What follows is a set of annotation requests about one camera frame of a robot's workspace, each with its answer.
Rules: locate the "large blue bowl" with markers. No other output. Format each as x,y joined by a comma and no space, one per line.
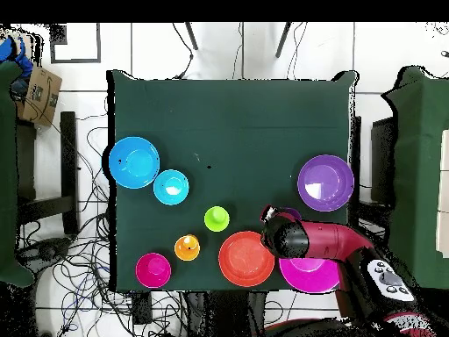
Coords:
134,162

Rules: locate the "blue cloth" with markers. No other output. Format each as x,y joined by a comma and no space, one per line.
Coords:
15,56

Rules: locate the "orange cup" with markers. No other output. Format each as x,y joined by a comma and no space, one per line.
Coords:
187,248

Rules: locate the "orange bowl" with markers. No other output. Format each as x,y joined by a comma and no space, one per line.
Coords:
243,259

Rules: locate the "black tripod leg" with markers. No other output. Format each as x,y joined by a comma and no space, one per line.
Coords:
191,35
282,38

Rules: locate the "purple cup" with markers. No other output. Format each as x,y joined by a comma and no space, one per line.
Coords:
293,212

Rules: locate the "green cloth covered table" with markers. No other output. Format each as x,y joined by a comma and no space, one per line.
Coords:
7,175
421,158

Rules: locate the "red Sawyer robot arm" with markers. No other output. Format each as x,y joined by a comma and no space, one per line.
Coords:
333,242

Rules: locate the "cardboard box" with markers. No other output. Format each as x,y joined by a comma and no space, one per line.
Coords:
42,94

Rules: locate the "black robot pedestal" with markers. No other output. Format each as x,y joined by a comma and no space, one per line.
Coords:
228,312

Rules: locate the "black stand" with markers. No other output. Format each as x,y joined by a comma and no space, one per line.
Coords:
382,158

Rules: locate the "black bench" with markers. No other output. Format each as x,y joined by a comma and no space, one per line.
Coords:
68,158

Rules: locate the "green cup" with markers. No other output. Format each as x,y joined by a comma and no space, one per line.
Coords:
216,219

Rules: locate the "small red bowl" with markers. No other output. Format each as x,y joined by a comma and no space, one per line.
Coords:
153,269

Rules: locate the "purple bowl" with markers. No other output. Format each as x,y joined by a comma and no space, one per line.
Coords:
326,182

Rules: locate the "small blue bowl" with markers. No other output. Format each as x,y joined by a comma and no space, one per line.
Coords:
171,187

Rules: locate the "large pink bowl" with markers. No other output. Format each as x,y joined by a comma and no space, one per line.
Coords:
308,275

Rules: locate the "dark grey stand base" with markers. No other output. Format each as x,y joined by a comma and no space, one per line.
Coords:
45,251

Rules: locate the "dark green tablecloth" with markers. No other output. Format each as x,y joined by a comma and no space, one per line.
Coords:
228,123

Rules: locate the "black floor box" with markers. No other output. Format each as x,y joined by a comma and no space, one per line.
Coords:
142,309

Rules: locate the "black square frame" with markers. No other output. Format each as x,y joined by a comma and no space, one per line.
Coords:
58,35

